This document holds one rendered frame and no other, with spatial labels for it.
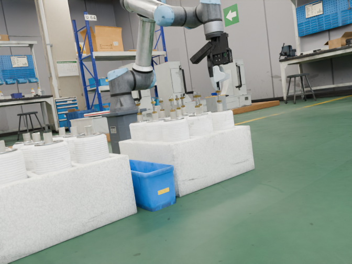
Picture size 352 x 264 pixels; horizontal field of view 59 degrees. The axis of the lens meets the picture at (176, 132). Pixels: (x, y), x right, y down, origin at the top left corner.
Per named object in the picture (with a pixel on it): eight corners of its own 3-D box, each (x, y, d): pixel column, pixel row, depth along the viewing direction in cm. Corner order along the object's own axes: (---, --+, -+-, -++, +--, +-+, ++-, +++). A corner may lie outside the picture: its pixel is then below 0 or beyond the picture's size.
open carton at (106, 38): (81, 57, 636) (77, 32, 631) (111, 57, 685) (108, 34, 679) (96, 51, 594) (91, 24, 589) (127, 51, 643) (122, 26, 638)
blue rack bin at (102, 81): (88, 89, 639) (87, 79, 637) (105, 87, 664) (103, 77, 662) (100, 86, 602) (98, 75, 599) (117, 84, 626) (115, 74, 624)
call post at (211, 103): (212, 160, 154) (205, 97, 150) (222, 157, 158) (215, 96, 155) (223, 161, 148) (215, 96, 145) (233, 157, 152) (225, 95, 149)
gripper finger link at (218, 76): (225, 87, 117) (223, 63, 118) (210, 89, 120) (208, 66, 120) (228, 88, 120) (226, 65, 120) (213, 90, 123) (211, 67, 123)
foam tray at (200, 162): (124, 182, 134) (118, 141, 132) (193, 162, 157) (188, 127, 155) (179, 197, 103) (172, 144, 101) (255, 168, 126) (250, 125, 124)
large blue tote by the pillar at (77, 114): (67, 132, 573) (64, 113, 569) (87, 129, 602) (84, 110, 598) (80, 132, 537) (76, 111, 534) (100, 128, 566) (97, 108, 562)
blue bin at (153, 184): (108, 197, 115) (102, 165, 114) (133, 188, 122) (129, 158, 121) (152, 213, 91) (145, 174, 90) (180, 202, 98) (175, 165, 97)
